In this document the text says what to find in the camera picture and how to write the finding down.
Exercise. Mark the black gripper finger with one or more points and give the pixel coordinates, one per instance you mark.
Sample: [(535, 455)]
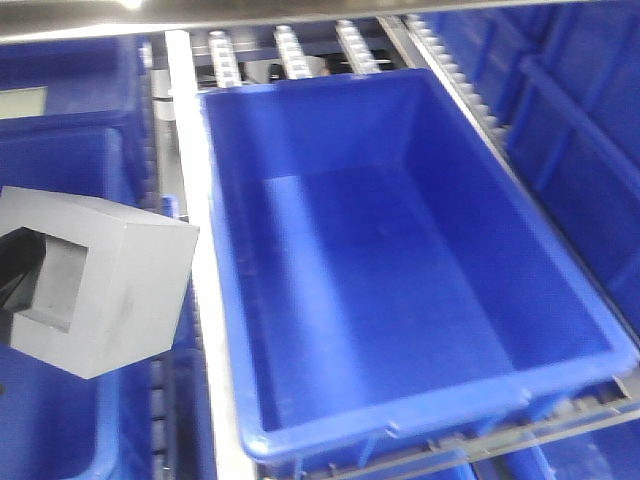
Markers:
[(22, 253)]

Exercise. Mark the gray hollow base block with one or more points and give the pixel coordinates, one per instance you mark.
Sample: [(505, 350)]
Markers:
[(111, 285)]

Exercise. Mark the blue bin behind left bin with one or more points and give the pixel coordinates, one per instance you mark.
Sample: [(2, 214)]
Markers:
[(90, 82)]

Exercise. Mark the blue bin left of target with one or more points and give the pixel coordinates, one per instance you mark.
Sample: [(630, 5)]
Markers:
[(54, 424)]

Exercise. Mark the blue bin of target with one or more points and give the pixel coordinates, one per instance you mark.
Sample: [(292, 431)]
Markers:
[(54, 424), (563, 81)]

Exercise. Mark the blue bin right of target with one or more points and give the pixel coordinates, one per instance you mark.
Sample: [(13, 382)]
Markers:
[(563, 81)]

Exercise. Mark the white paper label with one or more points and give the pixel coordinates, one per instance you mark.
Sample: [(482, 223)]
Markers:
[(23, 102)]

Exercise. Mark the stainless steel flow rack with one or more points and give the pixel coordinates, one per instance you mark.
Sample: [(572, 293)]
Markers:
[(239, 23)]

